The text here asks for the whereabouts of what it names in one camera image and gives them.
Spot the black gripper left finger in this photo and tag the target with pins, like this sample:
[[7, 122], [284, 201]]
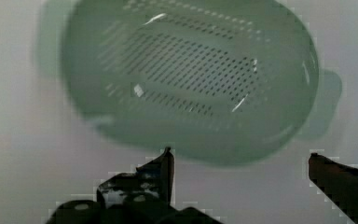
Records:
[[141, 197]]

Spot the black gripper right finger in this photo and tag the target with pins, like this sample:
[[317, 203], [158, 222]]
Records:
[[338, 182]]

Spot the green plastic strainer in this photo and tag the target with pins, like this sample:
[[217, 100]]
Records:
[[222, 82]]

